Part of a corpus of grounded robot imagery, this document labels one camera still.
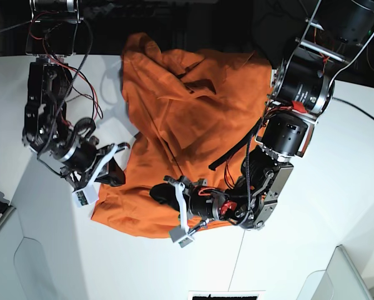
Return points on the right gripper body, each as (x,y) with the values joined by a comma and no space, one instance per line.
(83,163)

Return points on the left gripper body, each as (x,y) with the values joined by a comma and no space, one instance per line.
(197,203)

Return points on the orange t-shirt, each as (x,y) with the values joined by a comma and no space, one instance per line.
(190,108)

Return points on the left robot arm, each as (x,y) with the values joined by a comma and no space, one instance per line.
(336,34)

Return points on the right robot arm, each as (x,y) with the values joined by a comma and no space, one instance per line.
(47,130)

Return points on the black white printed card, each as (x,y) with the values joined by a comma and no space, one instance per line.
(238,295)

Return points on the left clear acrylic panel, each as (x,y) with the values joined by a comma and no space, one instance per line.
(48,274)

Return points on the clear acrylic panel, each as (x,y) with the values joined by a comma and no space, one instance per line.
(48,274)
(340,280)

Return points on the right clear acrylic panel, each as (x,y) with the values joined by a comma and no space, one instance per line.
(340,280)

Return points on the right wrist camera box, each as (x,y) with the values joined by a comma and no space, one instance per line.
(85,196)

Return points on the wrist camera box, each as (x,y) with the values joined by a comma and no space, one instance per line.
(180,235)
(85,196)

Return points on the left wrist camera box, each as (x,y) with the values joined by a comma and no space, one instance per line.
(180,235)

